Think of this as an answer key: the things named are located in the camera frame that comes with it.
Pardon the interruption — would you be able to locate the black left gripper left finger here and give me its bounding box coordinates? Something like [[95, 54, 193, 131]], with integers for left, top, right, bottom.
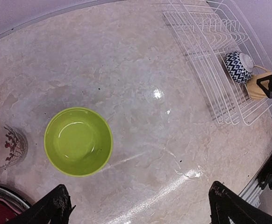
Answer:
[[7, 184, 75, 224]]

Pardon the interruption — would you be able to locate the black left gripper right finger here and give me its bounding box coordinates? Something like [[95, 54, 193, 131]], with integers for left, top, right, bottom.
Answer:
[[208, 181, 272, 224]]

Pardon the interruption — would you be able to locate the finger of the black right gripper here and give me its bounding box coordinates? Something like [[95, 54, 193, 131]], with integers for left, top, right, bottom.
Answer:
[[257, 75, 272, 98]]

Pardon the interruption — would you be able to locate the pale yellow cup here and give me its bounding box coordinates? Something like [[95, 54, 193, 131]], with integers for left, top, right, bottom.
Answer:
[[246, 65, 272, 100]]

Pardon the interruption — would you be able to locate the pink polka dot plate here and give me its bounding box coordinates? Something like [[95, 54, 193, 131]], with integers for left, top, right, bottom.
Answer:
[[0, 186, 31, 214]]

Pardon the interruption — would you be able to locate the lime green bowl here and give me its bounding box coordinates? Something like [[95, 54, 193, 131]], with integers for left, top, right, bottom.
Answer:
[[43, 107, 113, 177]]

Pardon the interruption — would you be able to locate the white shell pattern mug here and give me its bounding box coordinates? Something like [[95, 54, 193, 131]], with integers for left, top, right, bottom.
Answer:
[[0, 121, 28, 178]]

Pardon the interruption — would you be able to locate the blue white patterned cup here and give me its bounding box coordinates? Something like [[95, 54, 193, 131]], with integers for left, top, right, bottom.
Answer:
[[224, 51, 254, 84]]

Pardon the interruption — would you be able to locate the front aluminium rail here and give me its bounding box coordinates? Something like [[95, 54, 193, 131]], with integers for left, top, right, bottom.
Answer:
[[239, 151, 272, 208]]

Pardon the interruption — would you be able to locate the white wire dish rack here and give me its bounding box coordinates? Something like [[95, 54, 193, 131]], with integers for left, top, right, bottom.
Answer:
[[162, 0, 272, 126]]

